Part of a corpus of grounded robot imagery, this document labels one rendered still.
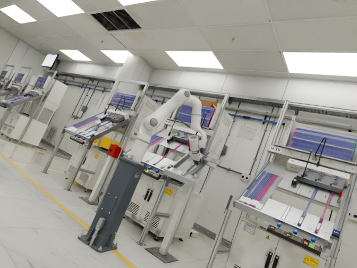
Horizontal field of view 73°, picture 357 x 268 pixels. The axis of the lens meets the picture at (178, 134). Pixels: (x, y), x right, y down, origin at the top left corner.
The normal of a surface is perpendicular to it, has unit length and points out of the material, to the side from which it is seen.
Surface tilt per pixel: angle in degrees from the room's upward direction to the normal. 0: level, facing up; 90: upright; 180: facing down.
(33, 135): 90
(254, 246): 90
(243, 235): 90
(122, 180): 90
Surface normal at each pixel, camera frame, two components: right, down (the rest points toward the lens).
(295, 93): -0.52, -0.35
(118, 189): -0.33, -0.29
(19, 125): 0.76, 0.22
